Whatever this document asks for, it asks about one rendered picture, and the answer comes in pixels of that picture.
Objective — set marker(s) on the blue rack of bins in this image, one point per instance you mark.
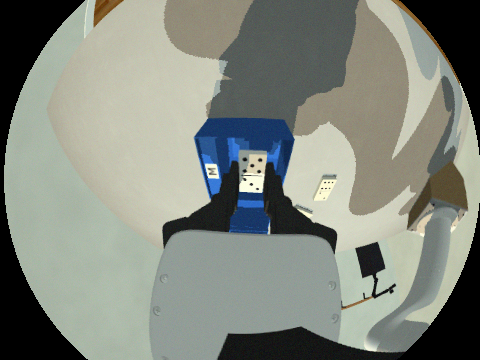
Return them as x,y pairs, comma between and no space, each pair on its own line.
225,137

